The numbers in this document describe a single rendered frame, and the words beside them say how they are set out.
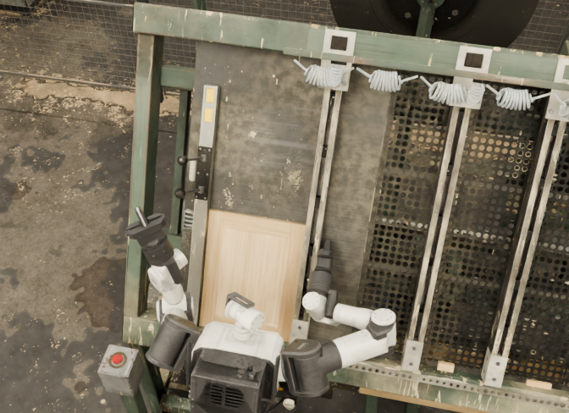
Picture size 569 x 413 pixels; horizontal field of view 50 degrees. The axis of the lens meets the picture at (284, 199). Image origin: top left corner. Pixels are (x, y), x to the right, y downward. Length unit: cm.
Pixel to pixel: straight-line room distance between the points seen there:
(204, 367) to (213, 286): 64
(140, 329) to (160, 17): 121
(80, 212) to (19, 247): 42
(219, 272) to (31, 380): 152
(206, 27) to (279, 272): 93
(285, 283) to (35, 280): 197
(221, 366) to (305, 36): 108
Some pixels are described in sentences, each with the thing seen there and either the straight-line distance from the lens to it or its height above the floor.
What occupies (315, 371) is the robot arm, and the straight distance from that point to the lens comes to 190.
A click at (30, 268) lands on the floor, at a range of 400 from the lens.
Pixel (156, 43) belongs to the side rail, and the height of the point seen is 180.
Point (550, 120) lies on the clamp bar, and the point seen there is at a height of 176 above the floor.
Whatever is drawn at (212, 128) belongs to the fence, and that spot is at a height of 158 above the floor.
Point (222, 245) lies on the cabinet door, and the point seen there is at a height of 119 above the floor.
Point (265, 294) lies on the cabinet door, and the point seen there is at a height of 105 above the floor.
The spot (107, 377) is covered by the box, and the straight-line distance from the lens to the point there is 244.
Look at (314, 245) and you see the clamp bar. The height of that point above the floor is 129.
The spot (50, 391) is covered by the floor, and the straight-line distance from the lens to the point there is 352.
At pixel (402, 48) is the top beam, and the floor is 191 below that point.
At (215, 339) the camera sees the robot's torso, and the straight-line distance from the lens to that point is 192.
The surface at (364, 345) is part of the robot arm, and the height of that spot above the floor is 135.
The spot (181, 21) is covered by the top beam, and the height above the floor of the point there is 191.
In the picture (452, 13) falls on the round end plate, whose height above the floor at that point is 178.
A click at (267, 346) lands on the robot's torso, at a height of 135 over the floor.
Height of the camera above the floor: 303
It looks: 48 degrees down
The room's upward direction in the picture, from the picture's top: 2 degrees clockwise
